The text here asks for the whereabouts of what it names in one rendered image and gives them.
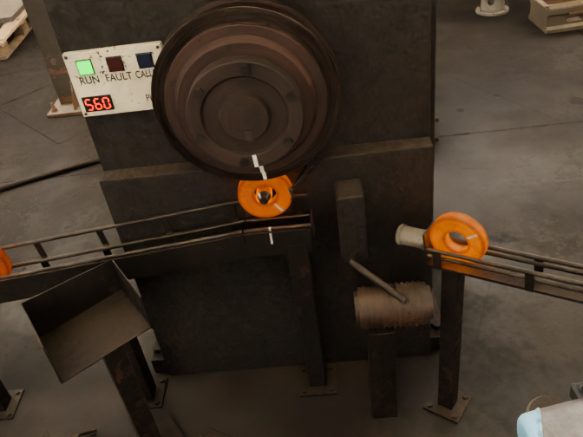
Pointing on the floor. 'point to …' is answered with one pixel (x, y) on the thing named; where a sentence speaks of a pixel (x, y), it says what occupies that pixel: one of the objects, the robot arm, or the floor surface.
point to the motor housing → (370, 309)
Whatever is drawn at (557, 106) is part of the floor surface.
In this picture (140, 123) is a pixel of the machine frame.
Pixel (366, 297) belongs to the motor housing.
